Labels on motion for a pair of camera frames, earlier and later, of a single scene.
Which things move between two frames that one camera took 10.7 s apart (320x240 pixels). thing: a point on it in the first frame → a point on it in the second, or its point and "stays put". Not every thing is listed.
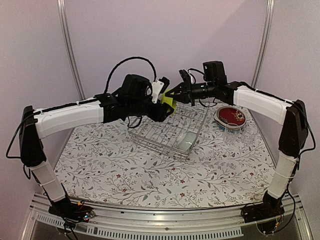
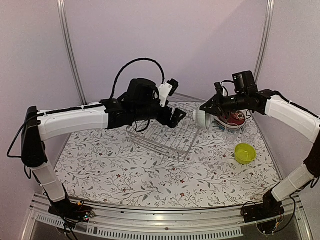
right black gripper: [185, 94] → [212, 102]
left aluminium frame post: [62, 7] stays put
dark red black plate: [229, 116] stays put
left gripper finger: [166, 114] → [178, 116]
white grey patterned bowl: [185, 140] → [203, 119]
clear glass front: [232, 132] stays put
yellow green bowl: [169, 100] → [244, 153]
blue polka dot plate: [230, 129] stays put
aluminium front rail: [216, 224] stays put
